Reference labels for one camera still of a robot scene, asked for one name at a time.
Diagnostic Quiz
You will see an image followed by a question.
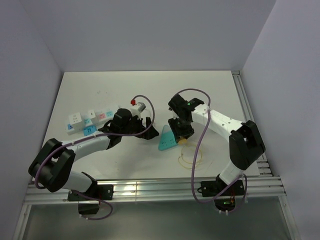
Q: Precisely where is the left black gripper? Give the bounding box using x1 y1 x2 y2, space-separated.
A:
120 113 159 140

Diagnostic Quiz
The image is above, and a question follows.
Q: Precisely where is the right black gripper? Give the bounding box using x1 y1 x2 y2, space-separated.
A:
168 115 195 143

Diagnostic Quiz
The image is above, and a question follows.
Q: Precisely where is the yellow charger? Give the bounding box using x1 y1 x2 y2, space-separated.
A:
177 137 188 145

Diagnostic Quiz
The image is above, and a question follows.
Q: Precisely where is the teal triangular socket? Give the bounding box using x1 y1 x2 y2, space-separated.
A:
158 125 178 151

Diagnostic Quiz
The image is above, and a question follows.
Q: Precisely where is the white colourful power strip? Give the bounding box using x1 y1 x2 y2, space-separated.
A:
64 105 119 137

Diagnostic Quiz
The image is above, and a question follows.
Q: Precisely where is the blue plug adapter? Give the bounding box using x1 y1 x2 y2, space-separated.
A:
83 125 97 136

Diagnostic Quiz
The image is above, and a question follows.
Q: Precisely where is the white cube socket adapter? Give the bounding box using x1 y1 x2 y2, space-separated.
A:
68 112 84 129

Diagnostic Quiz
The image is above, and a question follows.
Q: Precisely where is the white charger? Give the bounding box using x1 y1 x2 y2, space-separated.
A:
88 109 97 124

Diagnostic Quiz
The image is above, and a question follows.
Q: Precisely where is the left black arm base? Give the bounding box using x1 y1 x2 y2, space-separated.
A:
67 184 114 221

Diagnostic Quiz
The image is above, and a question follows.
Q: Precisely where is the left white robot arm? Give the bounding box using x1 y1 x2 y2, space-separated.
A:
28 108 159 200

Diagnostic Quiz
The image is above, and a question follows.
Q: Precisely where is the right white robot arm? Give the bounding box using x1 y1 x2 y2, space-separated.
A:
168 94 266 195

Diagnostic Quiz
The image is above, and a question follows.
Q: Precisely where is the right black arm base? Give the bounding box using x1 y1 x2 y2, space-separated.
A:
197 180 248 214

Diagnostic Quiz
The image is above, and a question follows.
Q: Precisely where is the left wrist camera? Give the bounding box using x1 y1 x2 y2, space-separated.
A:
130 99 146 118

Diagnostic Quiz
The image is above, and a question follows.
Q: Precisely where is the yellow cable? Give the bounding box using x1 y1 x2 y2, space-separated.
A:
176 143 203 169

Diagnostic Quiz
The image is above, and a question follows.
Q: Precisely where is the aluminium front rail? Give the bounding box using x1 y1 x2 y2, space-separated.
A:
23 176 286 205

